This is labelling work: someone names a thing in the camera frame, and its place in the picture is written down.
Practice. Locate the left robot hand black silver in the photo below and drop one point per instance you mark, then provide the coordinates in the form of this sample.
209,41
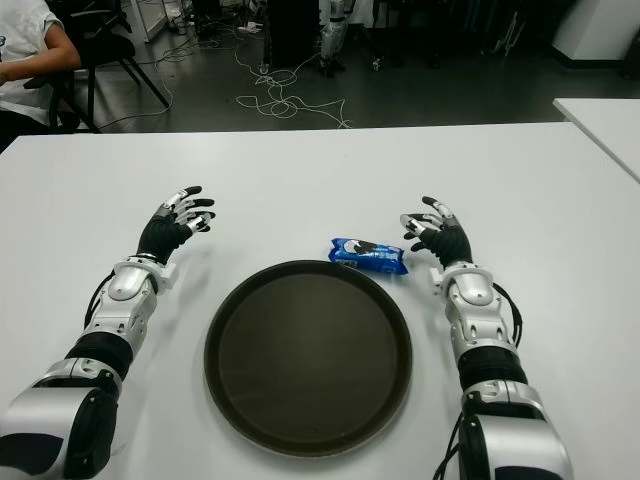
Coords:
160,235

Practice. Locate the right robot hand black silver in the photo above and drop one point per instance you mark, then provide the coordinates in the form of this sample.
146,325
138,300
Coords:
450,242

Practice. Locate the blue Oreo cookie pack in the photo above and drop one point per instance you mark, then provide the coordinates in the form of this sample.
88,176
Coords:
367,255

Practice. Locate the right robot arm silver black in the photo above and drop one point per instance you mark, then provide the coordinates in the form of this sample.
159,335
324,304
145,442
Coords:
480,320

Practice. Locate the left robot arm silver black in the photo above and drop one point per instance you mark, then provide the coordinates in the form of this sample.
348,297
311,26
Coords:
120,305

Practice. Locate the round dark brown tray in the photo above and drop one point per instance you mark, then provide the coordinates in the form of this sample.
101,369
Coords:
307,360

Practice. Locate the black stand with caster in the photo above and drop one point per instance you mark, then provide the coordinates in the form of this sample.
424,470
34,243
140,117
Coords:
376,61

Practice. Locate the black office chair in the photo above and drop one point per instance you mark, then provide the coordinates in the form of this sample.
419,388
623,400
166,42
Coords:
107,45

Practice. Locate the white side table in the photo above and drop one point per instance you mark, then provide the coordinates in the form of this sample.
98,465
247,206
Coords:
607,120

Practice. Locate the white storage unit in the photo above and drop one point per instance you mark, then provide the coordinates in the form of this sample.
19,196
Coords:
150,17

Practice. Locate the seated person in white shirt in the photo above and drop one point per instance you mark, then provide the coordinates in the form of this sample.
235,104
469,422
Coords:
25,55

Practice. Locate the silver humanoid robot legs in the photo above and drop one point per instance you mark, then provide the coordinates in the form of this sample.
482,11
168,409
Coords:
332,37

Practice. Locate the black cabinet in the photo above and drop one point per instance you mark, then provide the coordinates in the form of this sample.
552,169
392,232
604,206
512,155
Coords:
295,35

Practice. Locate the white angled cabinet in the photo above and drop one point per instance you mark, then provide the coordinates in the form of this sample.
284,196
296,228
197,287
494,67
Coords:
595,30

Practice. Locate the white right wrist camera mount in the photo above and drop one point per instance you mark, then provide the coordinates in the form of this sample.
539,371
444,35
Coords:
436,281

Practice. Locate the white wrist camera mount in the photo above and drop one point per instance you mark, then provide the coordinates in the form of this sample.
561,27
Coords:
170,277
436,281

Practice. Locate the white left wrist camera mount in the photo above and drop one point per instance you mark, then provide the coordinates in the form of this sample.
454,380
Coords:
170,277

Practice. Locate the folded metal frame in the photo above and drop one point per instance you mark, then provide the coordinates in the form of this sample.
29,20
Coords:
510,32

